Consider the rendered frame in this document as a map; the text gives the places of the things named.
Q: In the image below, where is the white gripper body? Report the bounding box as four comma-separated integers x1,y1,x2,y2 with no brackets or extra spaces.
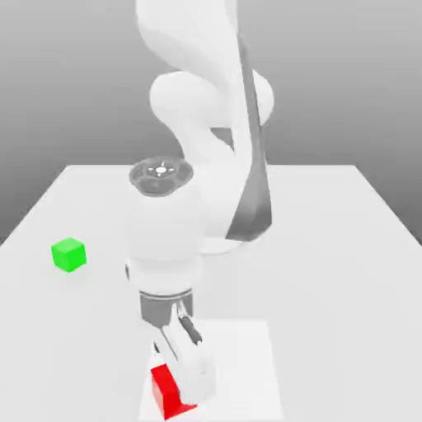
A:
150,324,217,406

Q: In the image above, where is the small red cube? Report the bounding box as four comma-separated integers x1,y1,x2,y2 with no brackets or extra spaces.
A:
150,363,199,421

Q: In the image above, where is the small green cube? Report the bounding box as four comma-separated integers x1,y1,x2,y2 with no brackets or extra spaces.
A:
50,237,87,274

